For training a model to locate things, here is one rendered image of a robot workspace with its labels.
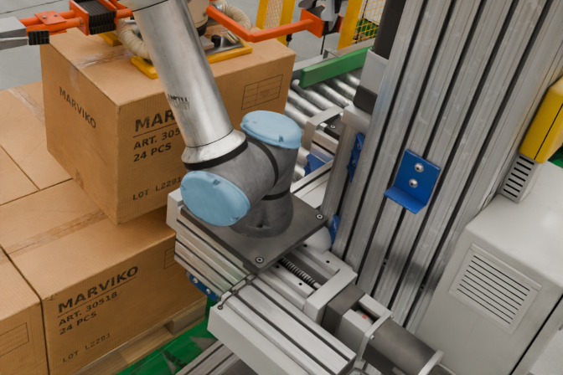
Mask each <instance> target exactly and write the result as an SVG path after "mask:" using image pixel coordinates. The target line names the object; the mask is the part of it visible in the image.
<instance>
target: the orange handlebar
mask: <svg viewBox="0 0 563 375"><path fill-rule="evenodd" d="M209 1H210V2H211V1H215V0H209ZM206 14H207V15H209V16H210V17H211V18H213V19H214V20H216V21H217V22H218V23H220V24H222V25H223V26H225V27H226V28H227V29H229V30H230V31H231V32H233V33H235V34H236V35H238V36H239V37H241V38H242V39H244V40H245V41H246V42H252V43H258V42H261V41H265V40H268V39H273V38H277V37H281V36H284V35H288V34H290V33H296V32H300V31H303V30H307V29H310V28H313V24H314V22H313V21H312V20H311V19H306V20H302V21H299V22H295V23H289V24H285V25H282V26H278V27H274V28H269V29H265V30H261V31H258V32H254V33H252V32H251V31H249V30H248V29H246V28H244V27H243V26H241V25H240V24H238V23H237V22H236V21H234V20H233V19H231V18H229V17H228V16H226V15H225V14H223V13H222V12H221V11H219V10H218V9H216V8H214V7H213V6H211V5H210V4H209V6H208V7H207V8H206ZM34 15H35V16H36V17H31V18H21V19H18V21H19V22H20V23H22V24H23V25H24V26H25V27H26V29H27V33H26V34H27V37H28V31H33V30H43V29H48V30H49V35H54V34H58V33H66V32H67V31H66V29H68V28H76V27H80V26H84V21H83V18H82V17H78V18H76V17H75V12H74V11H73V10H69V11H64V12H60V13H57V12H55V10H51V11H46V12H41V13H35V14H34ZM129 17H133V14H132V10H131V9H129V8H125V9H120V10H117V19H120V18H129Z"/></svg>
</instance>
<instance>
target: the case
mask: <svg viewBox="0 0 563 375"><path fill-rule="evenodd" d="M66 31H67V32H66V33H58V34H54V35H50V36H49V44H40V45H39V50H40V62H41V73H42V85H43V96H44V118H45V130H46V141H47V150H48V151H49V153H50V154H51V155H52V156H53V157H54V158H55V159H56V161H57V162H58V163H59V164H60V165H61V166H62V167H63V168H64V169H65V170H66V171H67V173H69V174H70V175H71V177H72V178H73V179H74V180H75V181H76V182H77V183H78V184H79V186H80V187H81V188H82V189H83V190H84V191H85V192H86V194H87V195H88V196H89V197H90V198H91V199H92V200H93V201H94V203H95V204H96V205H97V206H98V207H99V208H100V209H101V211H102V212H103V213H104V214H105V215H106V216H107V217H108V218H109V219H110V220H111V221H112V222H113V223H114V224H115V225H116V226H117V225H119V224H121V223H125V222H126V221H128V220H131V219H133V218H136V217H138V216H141V215H143V214H145V213H148V212H150V211H153V210H154V209H157V208H160V207H162V206H164V205H166V204H168V194H169V193H171V192H173V191H175V190H177V189H179V188H180V185H181V182H182V180H183V177H184V176H185V175H186V174H187V171H186V169H185V166H184V164H183V161H182V158H181V157H182V155H183V151H184V149H185V147H186V145H185V142H184V140H183V137H182V134H181V132H180V130H179V128H178V124H177V122H176V120H175V118H174V115H173V112H172V110H171V107H170V105H169V103H168V99H167V97H166V95H165V93H164V90H163V87H162V85H161V82H160V80H159V78H157V79H155V80H152V79H150V78H149V77H148V76H147V75H146V74H144V73H143V72H142V71H141V70H140V69H139V68H138V67H137V66H136V65H134V64H133V63H132V56H136V55H135V54H133V53H131V52H130V51H129V50H128V49H127V48H126V47H125V46H124V45H118V46H115V47H112V46H111V45H110V44H109V43H107V42H106V41H105V40H104V39H103V38H102V37H101V36H100V35H98V34H94V35H90V31H89V35H88V36H86V35H84V34H83V33H82V32H81V31H80V30H79V29H78V28H68V29H66ZM240 39H242V38H240ZM242 40H243V41H244V42H246V41H245V40H244V39H242ZM246 43H247V44H249V45H250V46H251V47H252V48H253V50H252V53H251V54H245V55H242V56H239V57H235V58H232V59H227V60H223V61H220V62H217V63H213V64H210V68H211V69H212V72H213V75H214V78H215V81H216V84H217V85H218V88H219V91H220V94H221V97H222V100H223V102H224V104H225V108H226V110H227V113H228V116H229V118H230V122H231V124H232V126H233V128H234V129H236V130H237V131H240V123H241V122H242V119H243V117H244V116H245V115H246V114H248V113H250V112H252V111H257V110H265V111H272V112H276V113H279V114H282V115H284V111H285V107H286V103H287V96H288V91H289V87H290V83H291V78H292V71H293V67H294V63H295V58H296V54H297V53H295V52H294V51H292V50H291V49H289V48H288V47H287V46H285V45H284V44H282V43H280V42H279V41H277V40H276V39H268V40H265V41H261V42H258V43H252V42H246Z"/></svg>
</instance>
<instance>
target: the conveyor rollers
mask: <svg viewBox="0 0 563 375"><path fill-rule="evenodd" d="M363 68H364V66H362V67H359V68H357V69H353V70H350V71H349V72H346V73H343V74H340V75H337V76H334V77H332V78H330V79H327V80H323V81H321V82H318V83H316V84H313V85H309V87H308V86H307V87H304V88H301V87H300V86H298V83H299V80H294V81H293V82H292V84H291V89H292V90H291V89H289V91H288V96H287V101H288V102H290V103H291V104H293V105H294V106H296V107H297V108H298V109H299V110H301V111H303V112H304V113H306V114H307V115H309V116H310V117H314V116H315V115H317V114H319V113H321V112H323V111H322V110H326V109H328V108H330V107H332V106H334V105H335V104H336V105H337V106H338V107H339V108H340V107H341V109H342V108H343V109H344V108H345V107H347V106H349V105H352V104H353V101H354V96H355V92H356V89H357V86H358V84H359V81H360V78H361V75H362V72H363ZM329 86H330V87H329ZM310 87H311V88H310ZM293 90H294V91H296V92H297V93H298V94H299V95H298V94H297V93H296V92H294V91H293ZM315 90H316V91H317V92H316V91H315ZM320 94H321V95H320ZM300 95H301V96H300ZM302 96H303V97H304V98H306V99H307V100H309V101H311V102H312V103H313V104H314V105H313V104H312V103H310V102H309V101H307V100H305V99H304V98H302ZM323 96H324V97H323ZM345 96H346V97H345ZM325 97H326V98H327V99H326V98H325ZM330 100H331V101H330ZM334 103H335V104H334ZM315 105H316V106H315ZM317 106H318V107H319V108H321V109H322V110H320V109H319V108H317ZM298 109H296V108H295V107H293V106H292V105H290V104H289V103H286V107H285V111H284V115H285V116H287V117H288V118H290V119H292V120H293V121H295V122H296V123H297V124H298V125H299V126H301V127H302V128H304V129H305V125H306V122H307V120H308V119H310V118H309V117H308V116H306V115H304V114H303V113H302V112H301V111H299V110H298ZM307 154H309V152H307V151H306V150H304V149H303V148H301V147H300V148H299V152H298V155H297V160H298V161H299V162H300V163H301V164H302V165H304V166H306V165H307V158H306V155H307ZM304 173H305V171H304V169H303V168H302V167H300V166H299V165H297V164H296V166H295V170H294V174H293V178H294V179H295V180H297V181H299V180H301V178H302V177H304Z"/></svg>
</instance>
